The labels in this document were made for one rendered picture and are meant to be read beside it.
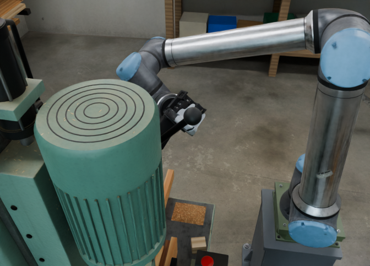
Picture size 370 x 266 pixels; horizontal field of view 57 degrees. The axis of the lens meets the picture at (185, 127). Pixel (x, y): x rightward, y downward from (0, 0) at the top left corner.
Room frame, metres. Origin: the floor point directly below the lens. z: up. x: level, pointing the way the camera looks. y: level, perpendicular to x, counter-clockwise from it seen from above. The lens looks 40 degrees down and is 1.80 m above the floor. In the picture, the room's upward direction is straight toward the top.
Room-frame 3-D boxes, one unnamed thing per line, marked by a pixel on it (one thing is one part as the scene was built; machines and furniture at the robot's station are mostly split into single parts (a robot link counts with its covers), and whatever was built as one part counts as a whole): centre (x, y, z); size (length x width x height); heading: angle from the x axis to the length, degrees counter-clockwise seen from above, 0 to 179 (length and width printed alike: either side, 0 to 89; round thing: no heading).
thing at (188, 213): (0.64, -0.01, 0.91); 0.10 x 0.07 x 0.02; 79
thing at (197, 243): (0.52, -0.04, 0.92); 0.04 x 0.03 x 0.03; 96
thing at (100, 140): (0.38, 0.13, 1.35); 0.18 x 0.18 x 0.31
